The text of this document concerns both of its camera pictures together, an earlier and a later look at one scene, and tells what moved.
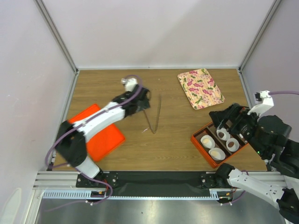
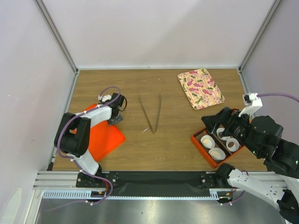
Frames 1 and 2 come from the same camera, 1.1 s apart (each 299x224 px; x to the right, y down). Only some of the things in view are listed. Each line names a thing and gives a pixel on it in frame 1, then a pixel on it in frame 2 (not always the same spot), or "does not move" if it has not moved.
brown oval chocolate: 231,144 does not move
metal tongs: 153,131 does not move
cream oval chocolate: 215,153 does not move
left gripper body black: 142,105 to 115,119
